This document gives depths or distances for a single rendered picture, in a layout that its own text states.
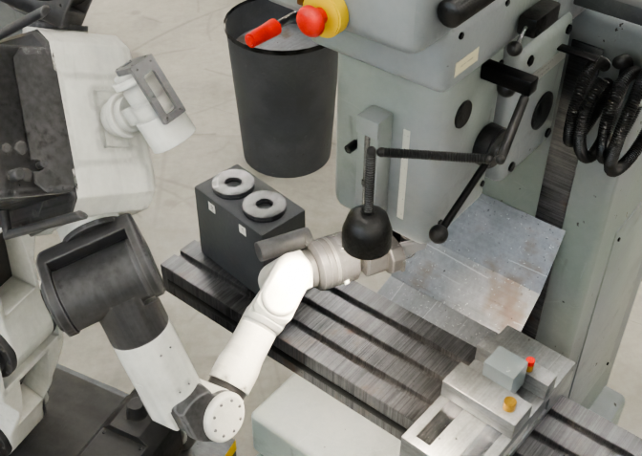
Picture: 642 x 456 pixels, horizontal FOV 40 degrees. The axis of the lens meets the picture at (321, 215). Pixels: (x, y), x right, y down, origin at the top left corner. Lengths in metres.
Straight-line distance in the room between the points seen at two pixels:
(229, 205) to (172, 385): 0.60
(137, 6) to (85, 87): 3.89
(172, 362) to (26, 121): 0.40
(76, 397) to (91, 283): 1.03
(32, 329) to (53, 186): 0.61
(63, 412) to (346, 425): 0.75
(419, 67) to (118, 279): 0.50
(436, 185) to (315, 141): 2.32
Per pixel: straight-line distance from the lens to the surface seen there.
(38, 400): 2.03
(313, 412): 1.80
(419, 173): 1.34
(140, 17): 5.02
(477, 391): 1.61
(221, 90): 4.31
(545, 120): 1.59
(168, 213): 3.59
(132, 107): 1.21
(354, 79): 1.34
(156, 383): 1.32
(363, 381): 1.74
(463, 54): 1.21
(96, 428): 2.18
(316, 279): 1.49
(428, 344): 1.83
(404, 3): 1.05
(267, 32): 1.19
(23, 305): 1.72
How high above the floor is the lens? 2.27
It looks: 40 degrees down
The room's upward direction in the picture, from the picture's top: straight up
